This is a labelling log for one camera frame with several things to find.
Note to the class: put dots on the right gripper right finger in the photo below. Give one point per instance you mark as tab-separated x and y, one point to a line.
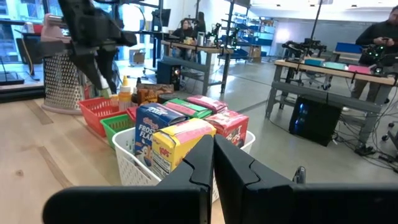
242	186

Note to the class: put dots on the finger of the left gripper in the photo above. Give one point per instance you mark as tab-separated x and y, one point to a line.
88	68
109	68

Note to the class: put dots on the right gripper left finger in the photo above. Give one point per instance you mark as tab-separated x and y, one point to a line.
199	168

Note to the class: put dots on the orange bottle with white label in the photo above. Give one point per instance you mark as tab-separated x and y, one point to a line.
125	93

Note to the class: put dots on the yellow Corn Pops cereal box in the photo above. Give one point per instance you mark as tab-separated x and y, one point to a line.
174	143

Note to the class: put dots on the dark bottle with black nozzle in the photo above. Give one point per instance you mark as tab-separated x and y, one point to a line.
136	93

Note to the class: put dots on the red mini cereal box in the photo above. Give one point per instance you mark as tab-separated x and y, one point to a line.
230	127

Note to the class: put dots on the green Apple Jacks cereal box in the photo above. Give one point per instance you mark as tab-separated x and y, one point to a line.
189	109

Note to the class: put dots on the blue Frosted Flakes cereal box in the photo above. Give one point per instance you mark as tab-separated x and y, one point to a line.
152	124

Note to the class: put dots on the pink mini cereal box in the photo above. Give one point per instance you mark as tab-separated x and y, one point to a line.
206	103

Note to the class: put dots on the spice jar with black lid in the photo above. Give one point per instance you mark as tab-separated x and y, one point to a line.
168	98

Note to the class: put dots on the black background robot arm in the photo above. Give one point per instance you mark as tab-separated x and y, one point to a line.
379	56
216	32
304	46

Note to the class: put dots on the cardboard box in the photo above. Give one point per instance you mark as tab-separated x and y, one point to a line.
137	57

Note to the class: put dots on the red plastic basket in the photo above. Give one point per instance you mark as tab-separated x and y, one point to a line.
96	112

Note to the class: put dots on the green plastic basket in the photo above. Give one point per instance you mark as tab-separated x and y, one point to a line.
116	124

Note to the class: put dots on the black clamp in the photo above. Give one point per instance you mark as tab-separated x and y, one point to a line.
299	175

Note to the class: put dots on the black computer tower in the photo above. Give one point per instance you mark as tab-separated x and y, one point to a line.
168	73

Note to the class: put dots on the dark side monitor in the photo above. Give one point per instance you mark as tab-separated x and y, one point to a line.
29	49

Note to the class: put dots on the white plastic basket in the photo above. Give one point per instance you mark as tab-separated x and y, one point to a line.
130	168

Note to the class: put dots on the black background monitor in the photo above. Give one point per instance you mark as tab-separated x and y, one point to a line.
161	17

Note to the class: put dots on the flat black device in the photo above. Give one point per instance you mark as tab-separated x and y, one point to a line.
11	78

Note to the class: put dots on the person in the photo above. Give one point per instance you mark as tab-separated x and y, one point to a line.
184	32
200	25
376	34

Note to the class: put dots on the computer tower blue lights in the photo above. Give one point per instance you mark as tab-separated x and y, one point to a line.
314	121

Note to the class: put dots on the teal box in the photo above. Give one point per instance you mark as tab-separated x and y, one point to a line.
334	65
314	62

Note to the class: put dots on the blue storage shelf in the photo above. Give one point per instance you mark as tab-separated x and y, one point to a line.
255	34

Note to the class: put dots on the chair base with casters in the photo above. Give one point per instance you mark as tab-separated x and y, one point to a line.
391	133

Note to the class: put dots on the blue bin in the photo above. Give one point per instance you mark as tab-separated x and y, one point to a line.
347	47

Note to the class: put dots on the black slanted pole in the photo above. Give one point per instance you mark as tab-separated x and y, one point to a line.
316	18

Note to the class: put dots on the metal box grater pink frame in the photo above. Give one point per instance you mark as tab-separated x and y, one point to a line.
59	87

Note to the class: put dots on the black aluminium table frame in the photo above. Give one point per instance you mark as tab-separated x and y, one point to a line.
21	93

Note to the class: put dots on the wooden workbench grey frame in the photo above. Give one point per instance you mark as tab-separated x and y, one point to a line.
326	93
199	48

